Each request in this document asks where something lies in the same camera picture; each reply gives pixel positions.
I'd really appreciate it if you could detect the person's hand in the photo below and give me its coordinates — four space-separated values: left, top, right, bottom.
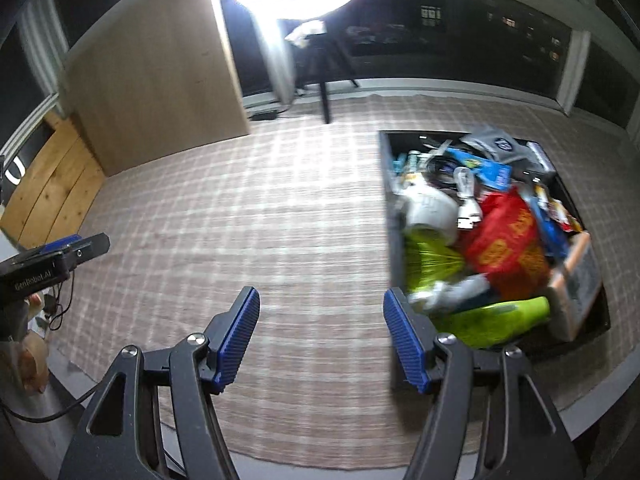
1 292 49 396

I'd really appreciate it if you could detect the wooden board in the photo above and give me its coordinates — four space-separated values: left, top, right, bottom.
1 110 105 248

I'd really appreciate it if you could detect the green plastic bottle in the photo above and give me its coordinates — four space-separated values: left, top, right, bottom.
431 296 551 349

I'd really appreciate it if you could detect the orange packaged food block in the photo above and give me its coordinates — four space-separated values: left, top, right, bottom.
544 231 602 342

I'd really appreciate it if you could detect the yellow green shuttlecock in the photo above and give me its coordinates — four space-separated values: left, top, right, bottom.
405 230 465 292

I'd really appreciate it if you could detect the red fabric bag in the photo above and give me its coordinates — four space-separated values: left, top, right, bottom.
457 186 550 300

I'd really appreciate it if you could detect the cardboard box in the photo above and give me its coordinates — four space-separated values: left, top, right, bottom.
62 0 250 176

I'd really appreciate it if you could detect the plaid woven mat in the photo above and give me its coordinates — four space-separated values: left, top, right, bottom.
54 96 639 469

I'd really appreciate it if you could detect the white cup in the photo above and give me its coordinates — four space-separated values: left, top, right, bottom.
400 185 459 245

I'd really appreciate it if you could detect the blue snack packet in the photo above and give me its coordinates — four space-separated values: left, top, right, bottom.
445 148 512 192

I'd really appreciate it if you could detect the grey pouch with logo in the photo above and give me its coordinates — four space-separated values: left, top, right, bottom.
461 126 526 165

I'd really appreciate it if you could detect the black storage tray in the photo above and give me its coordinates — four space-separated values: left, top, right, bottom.
378 130 611 362

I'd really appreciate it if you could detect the black light tripod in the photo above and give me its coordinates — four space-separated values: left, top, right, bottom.
297 32 360 124

